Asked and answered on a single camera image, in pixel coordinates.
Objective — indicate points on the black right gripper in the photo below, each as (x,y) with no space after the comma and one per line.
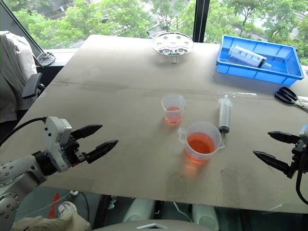
(300,154)

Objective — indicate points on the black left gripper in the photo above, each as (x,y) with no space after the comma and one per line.
(72,151)

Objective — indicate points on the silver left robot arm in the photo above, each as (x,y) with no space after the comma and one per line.
(16,173)

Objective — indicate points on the clear plastic syringe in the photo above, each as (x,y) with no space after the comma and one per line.
(224,115)

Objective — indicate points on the large beaker orange liquid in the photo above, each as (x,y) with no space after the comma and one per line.
(201,149)

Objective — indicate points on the small clear measuring cup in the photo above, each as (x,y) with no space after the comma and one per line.
(172,115)

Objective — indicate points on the large clear syringe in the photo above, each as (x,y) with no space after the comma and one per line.
(245,55)

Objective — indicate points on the white sneaker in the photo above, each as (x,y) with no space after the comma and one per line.
(67,208)

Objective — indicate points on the red plastic strip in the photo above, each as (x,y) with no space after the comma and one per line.
(54,204)

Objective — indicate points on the blue plastic tray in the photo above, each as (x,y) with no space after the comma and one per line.
(284,69)

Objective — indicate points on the white rounded robot leg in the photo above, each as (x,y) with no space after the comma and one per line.
(139,210)
(204,216)

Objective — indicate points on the black chair armrest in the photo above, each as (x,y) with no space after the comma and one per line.
(32,84)

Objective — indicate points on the beige trouser leg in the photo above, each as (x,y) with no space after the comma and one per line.
(53,223)

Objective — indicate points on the round metal steamer rack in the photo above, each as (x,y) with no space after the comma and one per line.
(173,43)

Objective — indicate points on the black slanted window beam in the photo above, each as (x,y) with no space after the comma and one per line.
(19,22)

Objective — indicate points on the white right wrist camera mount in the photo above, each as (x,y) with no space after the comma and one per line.
(304,132)

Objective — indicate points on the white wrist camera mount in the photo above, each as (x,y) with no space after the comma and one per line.
(55,134)
(304,132)

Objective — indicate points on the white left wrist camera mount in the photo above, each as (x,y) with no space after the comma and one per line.
(55,134)

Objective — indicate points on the black vertical window post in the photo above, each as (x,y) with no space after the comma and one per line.
(200,19)

